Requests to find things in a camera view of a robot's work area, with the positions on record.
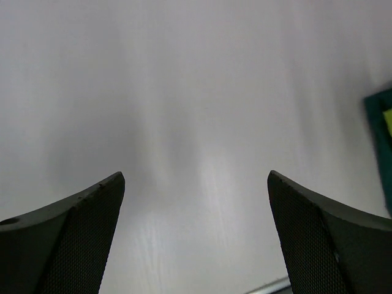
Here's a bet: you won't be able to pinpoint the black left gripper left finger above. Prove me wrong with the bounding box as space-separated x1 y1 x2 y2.
1 172 125 293

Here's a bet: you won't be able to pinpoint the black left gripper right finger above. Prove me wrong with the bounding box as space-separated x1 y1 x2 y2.
267 171 391 293

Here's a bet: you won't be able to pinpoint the teal green shorts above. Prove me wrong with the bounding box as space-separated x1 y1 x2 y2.
364 88 391 215

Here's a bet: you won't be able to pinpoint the lime green shorts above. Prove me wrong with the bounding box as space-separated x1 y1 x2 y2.
383 109 392 137

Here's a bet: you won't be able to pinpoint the aluminium mounting rail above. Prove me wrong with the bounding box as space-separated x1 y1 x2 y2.
246 277 293 294

